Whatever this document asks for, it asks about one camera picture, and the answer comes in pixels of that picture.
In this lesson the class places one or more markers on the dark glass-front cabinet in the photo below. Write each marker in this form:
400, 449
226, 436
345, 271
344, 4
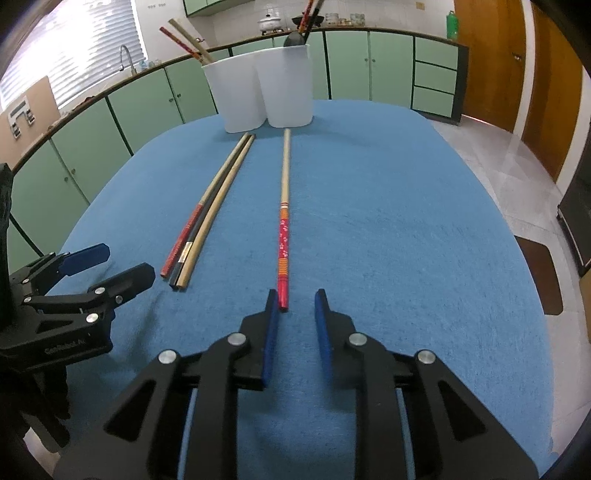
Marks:
577, 230

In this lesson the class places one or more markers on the white two-compartment utensil holder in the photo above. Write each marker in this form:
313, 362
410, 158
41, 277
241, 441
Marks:
240, 92

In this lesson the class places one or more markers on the plain wooden chopstick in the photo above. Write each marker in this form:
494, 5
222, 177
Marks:
207, 226
189, 37

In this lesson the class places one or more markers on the glass jar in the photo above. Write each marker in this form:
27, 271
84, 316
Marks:
357, 19

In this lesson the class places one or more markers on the black plastic spoon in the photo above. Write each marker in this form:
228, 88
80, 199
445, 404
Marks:
294, 40

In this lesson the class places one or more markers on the green base cabinets with counter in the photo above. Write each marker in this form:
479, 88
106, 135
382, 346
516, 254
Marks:
369, 60

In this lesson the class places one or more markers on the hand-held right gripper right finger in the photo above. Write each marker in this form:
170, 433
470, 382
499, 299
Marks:
323, 332

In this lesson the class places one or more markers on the black wok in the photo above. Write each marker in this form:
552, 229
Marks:
295, 21

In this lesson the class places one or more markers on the white window blinds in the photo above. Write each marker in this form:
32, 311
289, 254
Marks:
69, 55

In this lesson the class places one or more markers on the white metal bracket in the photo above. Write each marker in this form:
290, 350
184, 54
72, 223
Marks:
21, 113

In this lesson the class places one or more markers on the metal kitchen faucet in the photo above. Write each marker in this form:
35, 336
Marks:
123, 50

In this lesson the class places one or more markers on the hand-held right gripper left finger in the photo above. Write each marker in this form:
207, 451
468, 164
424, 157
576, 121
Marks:
272, 332

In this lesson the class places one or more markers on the black chopstick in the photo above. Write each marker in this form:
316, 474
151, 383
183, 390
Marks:
182, 267
315, 11

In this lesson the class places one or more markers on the bundle of wooden chopsticks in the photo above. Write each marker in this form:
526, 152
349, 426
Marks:
184, 235

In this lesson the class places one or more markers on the green bottle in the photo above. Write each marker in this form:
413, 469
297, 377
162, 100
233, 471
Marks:
452, 27

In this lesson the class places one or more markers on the white cooking pot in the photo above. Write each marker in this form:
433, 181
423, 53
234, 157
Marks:
269, 24

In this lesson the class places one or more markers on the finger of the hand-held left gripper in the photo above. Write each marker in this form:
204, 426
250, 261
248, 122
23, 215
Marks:
134, 279
85, 258

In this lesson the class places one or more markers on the green wall cabinets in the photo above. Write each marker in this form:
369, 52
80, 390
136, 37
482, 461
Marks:
198, 5

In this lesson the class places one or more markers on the brown floor mat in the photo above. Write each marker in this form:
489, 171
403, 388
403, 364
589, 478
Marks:
540, 277

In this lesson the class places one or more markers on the brown wooden door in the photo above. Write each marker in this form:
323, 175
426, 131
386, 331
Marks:
489, 60
554, 92

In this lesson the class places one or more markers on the blue felt table mat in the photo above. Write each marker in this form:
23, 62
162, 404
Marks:
392, 230

